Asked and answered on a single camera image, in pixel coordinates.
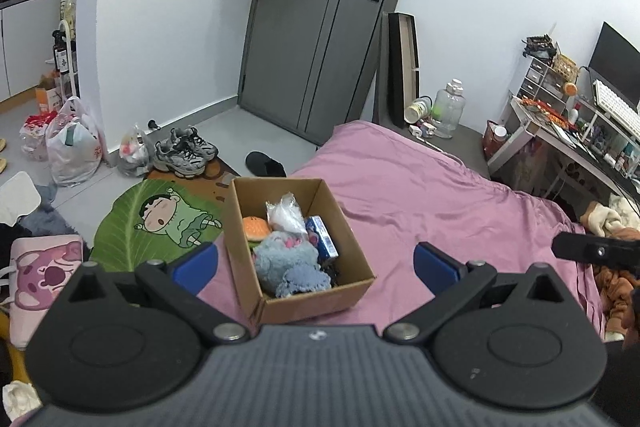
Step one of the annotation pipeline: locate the black computer monitor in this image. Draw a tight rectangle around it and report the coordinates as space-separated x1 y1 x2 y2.
588 22 640 109

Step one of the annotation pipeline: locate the white desk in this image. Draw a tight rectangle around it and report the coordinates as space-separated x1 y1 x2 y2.
487 95 639 202

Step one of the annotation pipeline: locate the grey fluffy plush toy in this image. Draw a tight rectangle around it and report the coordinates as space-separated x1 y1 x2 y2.
254 231 319 295

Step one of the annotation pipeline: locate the red storage bin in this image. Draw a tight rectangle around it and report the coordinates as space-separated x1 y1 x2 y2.
482 120 509 160

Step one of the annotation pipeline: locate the orange burger plush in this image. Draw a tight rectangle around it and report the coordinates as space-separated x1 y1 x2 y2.
242 217 272 243

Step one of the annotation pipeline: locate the small drawer organizer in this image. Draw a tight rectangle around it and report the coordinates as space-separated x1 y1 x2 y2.
518 56 567 106

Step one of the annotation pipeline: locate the clear plastic water jug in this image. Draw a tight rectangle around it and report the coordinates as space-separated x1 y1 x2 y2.
431 79 465 139

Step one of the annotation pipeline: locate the grey door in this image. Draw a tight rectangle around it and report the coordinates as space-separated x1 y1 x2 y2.
239 0 397 144

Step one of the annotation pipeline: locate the black slipper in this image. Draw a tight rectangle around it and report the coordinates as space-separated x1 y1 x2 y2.
245 150 286 178

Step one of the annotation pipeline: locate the black long flat box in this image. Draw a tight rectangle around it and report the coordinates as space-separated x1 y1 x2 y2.
387 12 420 127

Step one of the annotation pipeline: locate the green cartoon floor mat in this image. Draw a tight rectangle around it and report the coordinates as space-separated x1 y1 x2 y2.
90 179 222 272

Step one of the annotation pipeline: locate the blue tissue packet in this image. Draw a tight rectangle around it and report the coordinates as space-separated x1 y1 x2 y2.
306 216 340 263

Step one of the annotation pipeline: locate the beige brown plush blanket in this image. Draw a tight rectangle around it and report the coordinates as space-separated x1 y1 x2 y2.
579 194 639 341

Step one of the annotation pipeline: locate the white cup container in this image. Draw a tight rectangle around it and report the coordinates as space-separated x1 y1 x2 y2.
404 96 433 124

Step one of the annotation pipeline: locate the blue knitted cloth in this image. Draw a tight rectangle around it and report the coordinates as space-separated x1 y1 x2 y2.
276 265 332 298

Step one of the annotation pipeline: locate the pink bear cushion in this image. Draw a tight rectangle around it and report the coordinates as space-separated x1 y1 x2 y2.
6 234 84 350

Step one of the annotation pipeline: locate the grey sneakers pair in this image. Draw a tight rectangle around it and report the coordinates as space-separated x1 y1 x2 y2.
153 127 218 179

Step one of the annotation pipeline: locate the pink bed sheet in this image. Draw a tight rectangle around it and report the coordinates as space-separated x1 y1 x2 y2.
196 119 606 338

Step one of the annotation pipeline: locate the brown cardboard box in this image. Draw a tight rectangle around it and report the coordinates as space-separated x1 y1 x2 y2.
222 178 375 325

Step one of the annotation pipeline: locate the white plastic shopping bag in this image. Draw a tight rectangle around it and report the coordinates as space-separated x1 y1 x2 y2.
46 96 103 186

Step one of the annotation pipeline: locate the white keyboard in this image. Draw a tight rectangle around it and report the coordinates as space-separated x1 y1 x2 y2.
593 80 640 139

